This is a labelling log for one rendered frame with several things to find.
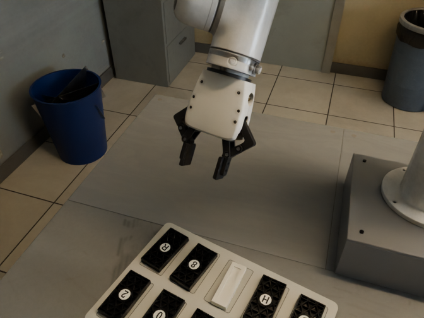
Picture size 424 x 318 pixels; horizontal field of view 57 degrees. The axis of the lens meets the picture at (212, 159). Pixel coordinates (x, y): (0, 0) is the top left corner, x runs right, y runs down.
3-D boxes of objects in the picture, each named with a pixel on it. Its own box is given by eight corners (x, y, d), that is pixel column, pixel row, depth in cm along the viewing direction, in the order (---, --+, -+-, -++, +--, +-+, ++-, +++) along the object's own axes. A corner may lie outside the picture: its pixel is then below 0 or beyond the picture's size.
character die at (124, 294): (151, 283, 78) (150, 280, 77) (118, 325, 71) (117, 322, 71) (131, 272, 80) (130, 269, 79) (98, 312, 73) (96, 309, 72)
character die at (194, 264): (217, 257, 83) (217, 253, 82) (189, 291, 76) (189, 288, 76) (198, 246, 85) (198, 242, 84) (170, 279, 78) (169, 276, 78)
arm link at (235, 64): (269, 65, 65) (263, 83, 66) (222, 53, 69) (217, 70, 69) (252, 57, 58) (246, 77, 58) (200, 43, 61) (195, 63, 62)
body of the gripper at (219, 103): (266, 79, 65) (247, 142, 67) (213, 64, 69) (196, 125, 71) (252, 72, 58) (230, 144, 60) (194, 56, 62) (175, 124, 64)
